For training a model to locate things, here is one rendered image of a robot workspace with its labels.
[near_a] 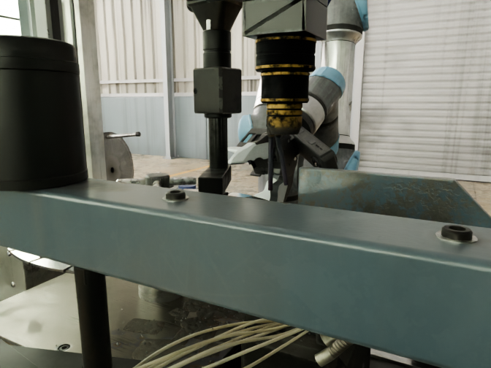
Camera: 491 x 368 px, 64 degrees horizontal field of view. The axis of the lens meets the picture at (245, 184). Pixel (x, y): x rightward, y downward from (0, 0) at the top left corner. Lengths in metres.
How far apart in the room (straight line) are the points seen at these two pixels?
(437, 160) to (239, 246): 6.18
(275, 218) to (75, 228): 0.11
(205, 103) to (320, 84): 0.38
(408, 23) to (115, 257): 6.26
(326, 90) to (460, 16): 5.60
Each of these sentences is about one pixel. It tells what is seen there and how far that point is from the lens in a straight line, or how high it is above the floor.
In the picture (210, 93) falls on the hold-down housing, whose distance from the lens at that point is 0.45.
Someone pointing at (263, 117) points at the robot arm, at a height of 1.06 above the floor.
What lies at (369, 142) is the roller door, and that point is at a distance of 6.39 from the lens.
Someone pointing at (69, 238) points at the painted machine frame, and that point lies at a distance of 0.22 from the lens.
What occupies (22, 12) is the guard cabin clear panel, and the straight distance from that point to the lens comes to 0.96.
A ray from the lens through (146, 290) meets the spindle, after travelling 0.52.
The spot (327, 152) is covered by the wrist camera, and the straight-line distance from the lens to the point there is 0.64.
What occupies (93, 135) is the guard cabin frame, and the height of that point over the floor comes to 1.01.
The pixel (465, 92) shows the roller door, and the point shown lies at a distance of 6.25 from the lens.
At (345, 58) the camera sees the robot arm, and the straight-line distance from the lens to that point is 1.07.
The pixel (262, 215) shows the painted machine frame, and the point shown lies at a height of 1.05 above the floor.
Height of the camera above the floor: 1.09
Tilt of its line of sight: 12 degrees down
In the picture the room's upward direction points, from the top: straight up
